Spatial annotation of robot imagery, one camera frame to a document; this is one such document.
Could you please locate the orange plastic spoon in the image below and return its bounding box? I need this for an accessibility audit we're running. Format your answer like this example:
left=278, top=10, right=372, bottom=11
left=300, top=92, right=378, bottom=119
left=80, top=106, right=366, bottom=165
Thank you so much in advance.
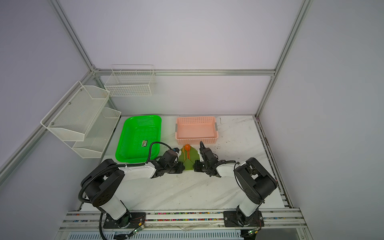
left=184, top=144, right=191, bottom=160

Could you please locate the white mesh two-tier shelf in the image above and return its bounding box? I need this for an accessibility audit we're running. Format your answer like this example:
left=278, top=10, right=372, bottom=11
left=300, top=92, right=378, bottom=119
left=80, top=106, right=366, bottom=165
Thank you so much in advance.
left=41, top=81, right=121, bottom=159

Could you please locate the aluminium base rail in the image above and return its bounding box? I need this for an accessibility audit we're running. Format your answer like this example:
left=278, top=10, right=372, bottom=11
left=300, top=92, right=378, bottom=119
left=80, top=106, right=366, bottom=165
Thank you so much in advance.
left=59, top=209, right=308, bottom=232

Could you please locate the white wire basket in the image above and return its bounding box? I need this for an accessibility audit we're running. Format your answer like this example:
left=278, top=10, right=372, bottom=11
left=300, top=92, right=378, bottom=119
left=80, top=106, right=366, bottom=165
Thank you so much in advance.
left=104, top=65, right=157, bottom=97

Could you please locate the green paper napkin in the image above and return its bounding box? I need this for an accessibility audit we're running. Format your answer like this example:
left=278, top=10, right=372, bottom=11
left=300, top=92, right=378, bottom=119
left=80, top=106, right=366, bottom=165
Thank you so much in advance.
left=179, top=146, right=200, bottom=171

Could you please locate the aluminium frame post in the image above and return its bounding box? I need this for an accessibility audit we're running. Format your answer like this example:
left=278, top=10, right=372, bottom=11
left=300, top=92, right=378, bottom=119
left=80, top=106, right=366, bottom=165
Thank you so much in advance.
left=255, top=0, right=313, bottom=118

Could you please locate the black corrugated right cable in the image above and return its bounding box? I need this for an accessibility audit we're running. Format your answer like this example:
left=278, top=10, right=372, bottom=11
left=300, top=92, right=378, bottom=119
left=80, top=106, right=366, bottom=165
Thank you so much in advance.
left=199, top=141, right=241, bottom=169

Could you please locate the bright green plastic basket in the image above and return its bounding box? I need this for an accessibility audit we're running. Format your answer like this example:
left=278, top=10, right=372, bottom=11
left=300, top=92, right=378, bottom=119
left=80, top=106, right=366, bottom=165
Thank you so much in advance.
left=115, top=115, right=162, bottom=164

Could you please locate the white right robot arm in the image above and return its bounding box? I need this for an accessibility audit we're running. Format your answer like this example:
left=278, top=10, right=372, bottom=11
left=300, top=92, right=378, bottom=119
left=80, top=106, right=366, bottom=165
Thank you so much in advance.
left=194, top=144, right=278, bottom=228

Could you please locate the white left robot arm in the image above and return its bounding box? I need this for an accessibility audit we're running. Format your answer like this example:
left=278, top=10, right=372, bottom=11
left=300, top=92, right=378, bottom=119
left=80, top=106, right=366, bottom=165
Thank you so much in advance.
left=78, top=148, right=185, bottom=229

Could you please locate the pink perforated plastic basket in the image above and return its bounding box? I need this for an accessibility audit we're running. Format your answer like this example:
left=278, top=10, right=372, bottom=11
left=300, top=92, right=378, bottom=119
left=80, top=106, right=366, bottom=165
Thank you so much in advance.
left=175, top=116, right=219, bottom=145

